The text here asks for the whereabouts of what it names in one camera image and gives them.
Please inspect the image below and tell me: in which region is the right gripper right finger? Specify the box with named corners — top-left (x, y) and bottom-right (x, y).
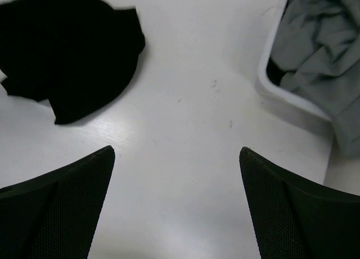
top-left (239, 147), bottom-right (359, 258)

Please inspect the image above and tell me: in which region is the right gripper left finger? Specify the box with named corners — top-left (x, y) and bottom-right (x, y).
top-left (1, 146), bottom-right (115, 258)

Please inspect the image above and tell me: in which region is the black skirt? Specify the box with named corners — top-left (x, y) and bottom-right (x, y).
top-left (1, 0), bottom-right (146, 125)

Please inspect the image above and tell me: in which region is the white plastic basket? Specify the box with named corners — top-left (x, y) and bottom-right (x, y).
top-left (257, 0), bottom-right (330, 121)

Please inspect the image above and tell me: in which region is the grey skirt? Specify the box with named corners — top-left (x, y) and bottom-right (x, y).
top-left (271, 0), bottom-right (359, 158)

